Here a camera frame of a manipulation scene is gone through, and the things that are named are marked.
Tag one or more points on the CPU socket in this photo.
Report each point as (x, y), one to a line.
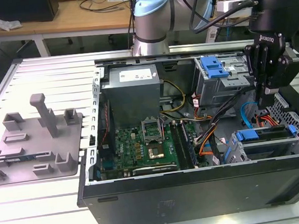
(156, 152)

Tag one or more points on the hard disk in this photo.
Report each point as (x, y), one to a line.
(247, 135)

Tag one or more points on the RAM stick in rack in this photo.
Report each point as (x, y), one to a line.
(19, 158)

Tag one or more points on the wooden desk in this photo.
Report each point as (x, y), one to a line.
(77, 21)

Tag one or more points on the black computer tower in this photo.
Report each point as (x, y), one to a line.
(23, 10)

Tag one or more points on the grey parts rack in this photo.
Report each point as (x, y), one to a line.
(36, 149)

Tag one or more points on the grey power supply unit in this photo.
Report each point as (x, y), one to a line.
(129, 98)

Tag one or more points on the clear plastic bag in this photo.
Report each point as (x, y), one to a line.
(8, 25)

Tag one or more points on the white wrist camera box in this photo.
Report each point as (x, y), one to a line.
(234, 4)

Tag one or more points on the green motherboard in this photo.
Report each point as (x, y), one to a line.
(131, 145)

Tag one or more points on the grey metal disk bay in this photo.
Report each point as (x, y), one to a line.
(272, 144)

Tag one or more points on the black RAM slot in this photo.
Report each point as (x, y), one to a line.
(184, 145)
(178, 146)

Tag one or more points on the black graphics card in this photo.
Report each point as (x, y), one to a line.
(155, 169)

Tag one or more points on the grey optical drive cage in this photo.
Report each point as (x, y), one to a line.
(216, 89)

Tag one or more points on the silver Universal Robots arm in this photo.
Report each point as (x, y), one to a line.
(151, 24)

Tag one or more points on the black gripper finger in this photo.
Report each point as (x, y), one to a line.
(287, 71)
(257, 64)

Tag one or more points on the blue plastic drive latch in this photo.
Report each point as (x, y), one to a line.
(211, 67)

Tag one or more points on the black open PC case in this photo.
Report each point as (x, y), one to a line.
(200, 199)

